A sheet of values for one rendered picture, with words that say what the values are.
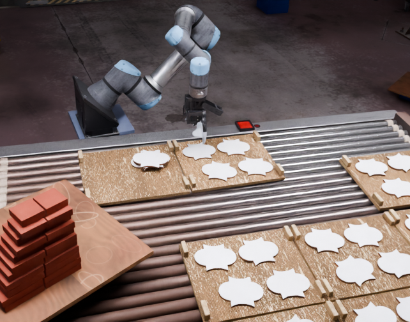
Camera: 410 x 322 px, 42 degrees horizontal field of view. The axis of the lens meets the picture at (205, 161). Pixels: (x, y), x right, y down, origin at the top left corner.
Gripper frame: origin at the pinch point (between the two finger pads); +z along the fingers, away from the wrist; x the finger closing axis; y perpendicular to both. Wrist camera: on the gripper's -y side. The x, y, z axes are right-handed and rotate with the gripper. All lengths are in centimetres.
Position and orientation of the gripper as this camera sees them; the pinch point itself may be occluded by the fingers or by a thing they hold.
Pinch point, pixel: (200, 135)
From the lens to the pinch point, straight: 230.9
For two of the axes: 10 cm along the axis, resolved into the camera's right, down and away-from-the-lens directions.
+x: 3.0, 5.7, -7.7
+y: -9.5, 1.2, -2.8
